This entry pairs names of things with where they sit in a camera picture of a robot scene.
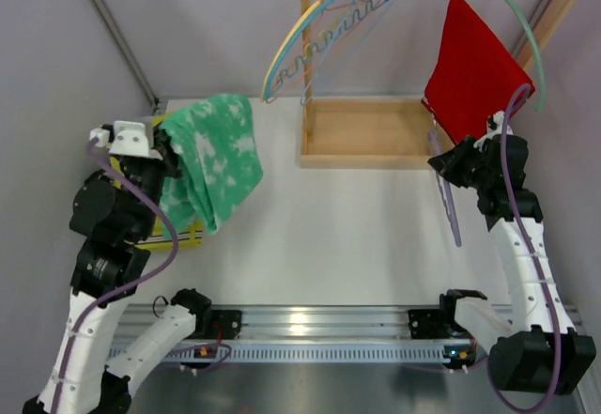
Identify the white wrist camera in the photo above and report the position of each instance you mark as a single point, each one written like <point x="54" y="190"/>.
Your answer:
<point x="127" y="139"/>
<point x="493" y="128"/>

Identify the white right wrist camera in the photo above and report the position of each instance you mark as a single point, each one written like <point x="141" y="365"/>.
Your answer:
<point x="493" y="128"/>

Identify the green white tie-dye trousers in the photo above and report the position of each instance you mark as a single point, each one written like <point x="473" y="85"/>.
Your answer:
<point x="213" y="140"/>

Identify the teal hanger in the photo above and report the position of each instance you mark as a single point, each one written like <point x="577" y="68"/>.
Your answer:
<point x="310" y="24"/>

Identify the yellow hanger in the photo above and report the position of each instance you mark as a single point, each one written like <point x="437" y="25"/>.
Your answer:
<point x="300" y="29"/>

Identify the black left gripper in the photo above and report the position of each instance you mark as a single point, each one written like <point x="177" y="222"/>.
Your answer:
<point x="165" y="154"/>

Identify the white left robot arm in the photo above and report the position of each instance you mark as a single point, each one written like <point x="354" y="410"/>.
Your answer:
<point x="113" y="211"/>

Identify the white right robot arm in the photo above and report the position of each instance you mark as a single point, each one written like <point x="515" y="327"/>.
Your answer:
<point x="538" y="348"/>

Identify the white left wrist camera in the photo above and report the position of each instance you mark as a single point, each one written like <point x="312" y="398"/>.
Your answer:
<point x="127" y="139"/>

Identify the wooden clothes rack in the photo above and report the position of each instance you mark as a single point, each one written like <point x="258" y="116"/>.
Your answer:
<point x="391" y="133"/>

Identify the aluminium corner frame post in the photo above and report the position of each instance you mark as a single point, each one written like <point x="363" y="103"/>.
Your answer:
<point x="118" y="38"/>

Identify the light blue wire hanger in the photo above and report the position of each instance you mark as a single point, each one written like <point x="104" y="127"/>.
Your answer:
<point x="329" y="24"/>

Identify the lilac hanger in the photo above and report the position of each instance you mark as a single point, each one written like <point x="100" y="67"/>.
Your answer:
<point x="445" y="190"/>

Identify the red trousers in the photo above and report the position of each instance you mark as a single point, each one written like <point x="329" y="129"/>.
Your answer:
<point x="475" y="75"/>

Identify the grey slotted cable duct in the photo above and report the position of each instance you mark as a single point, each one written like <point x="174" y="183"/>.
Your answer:
<point x="412" y="353"/>

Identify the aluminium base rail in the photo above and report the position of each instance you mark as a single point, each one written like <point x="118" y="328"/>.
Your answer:
<point x="282" y="323"/>

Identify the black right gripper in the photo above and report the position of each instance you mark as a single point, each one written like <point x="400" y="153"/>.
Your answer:
<point x="456" y="160"/>

